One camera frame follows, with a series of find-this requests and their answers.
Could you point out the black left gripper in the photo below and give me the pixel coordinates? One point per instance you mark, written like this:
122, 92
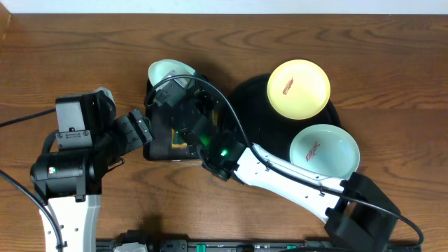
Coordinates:
138, 127

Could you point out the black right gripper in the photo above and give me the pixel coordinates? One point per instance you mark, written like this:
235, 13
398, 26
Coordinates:
201, 96

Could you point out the green and orange sponge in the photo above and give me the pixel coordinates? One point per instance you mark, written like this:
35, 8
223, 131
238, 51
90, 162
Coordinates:
176, 140

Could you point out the mint green plate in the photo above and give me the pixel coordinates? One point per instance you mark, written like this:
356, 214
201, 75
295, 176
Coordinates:
165, 68
325, 149

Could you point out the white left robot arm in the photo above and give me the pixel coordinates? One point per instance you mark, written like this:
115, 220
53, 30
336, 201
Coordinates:
69, 181

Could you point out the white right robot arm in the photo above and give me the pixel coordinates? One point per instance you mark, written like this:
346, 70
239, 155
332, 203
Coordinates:
246, 140

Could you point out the black rectangular tray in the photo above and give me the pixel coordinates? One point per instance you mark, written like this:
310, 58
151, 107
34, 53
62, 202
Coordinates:
158, 148

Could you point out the black round tray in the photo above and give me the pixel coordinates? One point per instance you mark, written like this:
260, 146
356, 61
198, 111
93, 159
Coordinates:
266, 127

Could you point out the yellow plate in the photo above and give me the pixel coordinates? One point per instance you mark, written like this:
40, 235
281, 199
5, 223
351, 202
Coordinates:
298, 89

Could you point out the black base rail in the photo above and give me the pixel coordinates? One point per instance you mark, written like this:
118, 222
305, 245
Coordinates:
133, 240

